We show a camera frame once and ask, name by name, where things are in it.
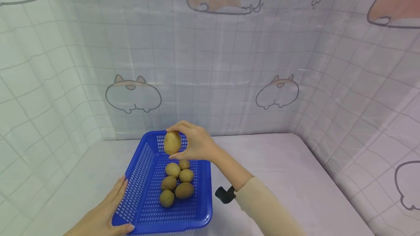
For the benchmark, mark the person's left hand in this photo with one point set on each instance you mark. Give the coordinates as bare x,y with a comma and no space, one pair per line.
101,214

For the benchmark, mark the person's right thumb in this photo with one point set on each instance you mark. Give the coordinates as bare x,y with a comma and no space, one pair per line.
178,154

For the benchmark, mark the person's right hand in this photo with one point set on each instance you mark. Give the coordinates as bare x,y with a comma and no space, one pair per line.
198,144

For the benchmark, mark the person's left thumb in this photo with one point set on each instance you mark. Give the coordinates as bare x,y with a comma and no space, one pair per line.
124,228

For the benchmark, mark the person's right index finger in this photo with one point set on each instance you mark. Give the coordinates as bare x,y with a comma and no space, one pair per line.
183,124

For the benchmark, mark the person's left fingers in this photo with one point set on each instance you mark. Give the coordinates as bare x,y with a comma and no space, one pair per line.
118,194

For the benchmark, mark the brown kiwi fruit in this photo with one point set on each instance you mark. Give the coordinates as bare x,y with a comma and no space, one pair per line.
172,143

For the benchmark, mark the person's right forearm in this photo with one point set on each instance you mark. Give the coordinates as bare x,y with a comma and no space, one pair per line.
256,203

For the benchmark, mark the black wrist band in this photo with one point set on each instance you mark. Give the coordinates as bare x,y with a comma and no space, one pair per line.
226,194

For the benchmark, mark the blue plastic perforated basket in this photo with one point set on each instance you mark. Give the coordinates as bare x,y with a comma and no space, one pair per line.
147,207

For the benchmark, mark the pile of brown kiwis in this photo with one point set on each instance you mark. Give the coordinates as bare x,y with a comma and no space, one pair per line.
184,190

